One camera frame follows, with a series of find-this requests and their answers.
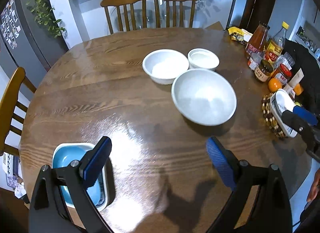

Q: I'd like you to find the blue oval plate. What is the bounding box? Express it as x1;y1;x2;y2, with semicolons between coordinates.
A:
52;143;107;211

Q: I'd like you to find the large white bowl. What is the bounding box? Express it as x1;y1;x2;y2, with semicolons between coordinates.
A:
171;69;237;126

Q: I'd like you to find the small white ramekin bowl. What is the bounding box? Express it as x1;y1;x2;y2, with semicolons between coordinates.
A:
188;48;220;71

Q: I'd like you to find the medium white bowl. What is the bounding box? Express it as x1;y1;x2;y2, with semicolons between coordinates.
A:
142;49;189;85

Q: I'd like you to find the person's right hand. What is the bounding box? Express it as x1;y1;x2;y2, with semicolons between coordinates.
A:
306;169;320;202

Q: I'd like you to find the orange tangerine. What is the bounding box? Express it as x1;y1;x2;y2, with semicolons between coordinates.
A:
293;83;304;96
267;78;282;93

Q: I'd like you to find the blue rimmed white dish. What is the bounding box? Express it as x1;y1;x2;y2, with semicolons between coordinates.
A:
270;89;297;138

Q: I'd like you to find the wooden bead trivet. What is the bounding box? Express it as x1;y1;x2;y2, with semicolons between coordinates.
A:
261;93;286;139

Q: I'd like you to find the white rectangular dish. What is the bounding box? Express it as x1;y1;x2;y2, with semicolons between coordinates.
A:
51;142;110;213

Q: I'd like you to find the red lid chili jar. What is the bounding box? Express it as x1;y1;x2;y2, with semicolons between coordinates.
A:
272;63;292;87

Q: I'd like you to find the dark lid brown jar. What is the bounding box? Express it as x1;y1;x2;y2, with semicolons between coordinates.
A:
254;59;273;82

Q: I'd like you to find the yellow cap oil bottle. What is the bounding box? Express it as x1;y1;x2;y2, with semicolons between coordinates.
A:
264;22;289;65

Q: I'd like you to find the small white lid jar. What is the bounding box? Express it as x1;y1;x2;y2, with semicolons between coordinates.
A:
248;53;262;71

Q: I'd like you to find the red sauce glass bottle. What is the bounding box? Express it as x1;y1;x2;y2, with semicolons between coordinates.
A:
245;23;270;59

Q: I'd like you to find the left side wooden chair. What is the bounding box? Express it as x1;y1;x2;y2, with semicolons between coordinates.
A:
0;67;36;157

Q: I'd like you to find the wooden chair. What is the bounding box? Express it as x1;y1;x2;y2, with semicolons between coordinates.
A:
100;0;147;34
0;67;36;157
153;0;198;28

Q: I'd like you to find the yellow snack packet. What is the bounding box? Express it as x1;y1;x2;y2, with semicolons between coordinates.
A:
228;26;247;44

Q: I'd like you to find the dark wooden door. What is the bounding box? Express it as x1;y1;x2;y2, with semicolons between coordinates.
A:
239;0;276;33

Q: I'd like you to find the grey refrigerator with magnets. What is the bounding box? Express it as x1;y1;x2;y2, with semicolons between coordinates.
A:
1;0;68;87

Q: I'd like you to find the right far wooden chair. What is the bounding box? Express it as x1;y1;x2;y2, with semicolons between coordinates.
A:
153;0;198;28

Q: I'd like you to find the hanging green vine plant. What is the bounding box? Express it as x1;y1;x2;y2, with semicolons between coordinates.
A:
25;0;66;38

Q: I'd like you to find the left far wooden chair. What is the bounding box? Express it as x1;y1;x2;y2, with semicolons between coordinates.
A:
100;0;147;34

